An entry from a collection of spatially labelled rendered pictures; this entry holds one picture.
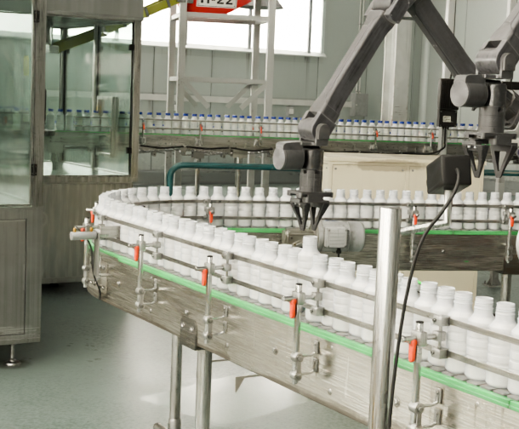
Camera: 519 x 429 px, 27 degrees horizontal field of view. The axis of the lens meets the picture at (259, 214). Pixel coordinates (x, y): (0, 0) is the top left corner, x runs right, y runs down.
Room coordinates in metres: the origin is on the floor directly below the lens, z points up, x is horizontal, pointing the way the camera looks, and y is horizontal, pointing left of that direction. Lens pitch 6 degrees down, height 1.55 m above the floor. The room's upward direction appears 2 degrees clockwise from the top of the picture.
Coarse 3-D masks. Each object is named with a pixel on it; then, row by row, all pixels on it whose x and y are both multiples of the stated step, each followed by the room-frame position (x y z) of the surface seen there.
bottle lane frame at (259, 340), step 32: (128, 288) 3.47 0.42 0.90; (160, 288) 3.27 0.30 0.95; (192, 288) 3.08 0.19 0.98; (160, 320) 3.26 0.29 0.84; (224, 320) 2.92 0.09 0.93; (256, 320) 2.77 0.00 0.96; (288, 320) 2.63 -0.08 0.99; (224, 352) 2.91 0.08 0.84; (256, 352) 2.76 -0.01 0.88; (288, 352) 2.63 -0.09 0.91; (320, 352) 2.51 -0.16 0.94; (352, 352) 2.40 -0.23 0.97; (288, 384) 2.62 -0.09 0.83; (320, 384) 2.50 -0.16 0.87; (352, 384) 2.39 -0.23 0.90; (448, 384) 2.11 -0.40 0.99; (352, 416) 2.39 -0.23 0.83; (448, 416) 2.11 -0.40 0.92; (480, 416) 2.03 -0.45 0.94; (512, 416) 1.96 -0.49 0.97
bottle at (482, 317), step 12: (480, 300) 2.10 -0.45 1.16; (492, 300) 2.10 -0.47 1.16; (480, 312) 2.10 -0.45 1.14; (492, 312) 2.10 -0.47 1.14; (480, 324) 2.09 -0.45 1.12; (468, 336) 2.11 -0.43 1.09; (480, 336) 2.09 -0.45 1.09; (468, 348) 2.10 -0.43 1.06; (480, 348) 2.09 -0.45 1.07; (480, 360) 2.09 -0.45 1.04; (468, 372) 2.10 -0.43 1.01; (480, 372) 2.09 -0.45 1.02
